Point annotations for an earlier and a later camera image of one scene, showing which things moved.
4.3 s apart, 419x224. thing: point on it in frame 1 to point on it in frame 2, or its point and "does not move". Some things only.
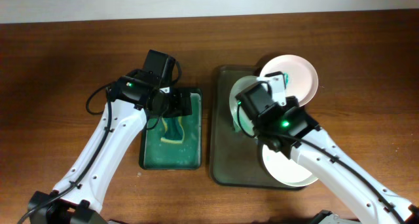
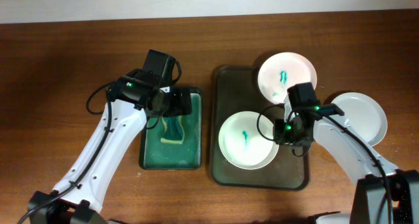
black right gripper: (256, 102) to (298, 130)
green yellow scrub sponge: (175, 132) does not move
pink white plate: (302, 81) does not move
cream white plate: (285, 169) to (247, 140)
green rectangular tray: (173, 142) does not move
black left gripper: (178, 109) does not move
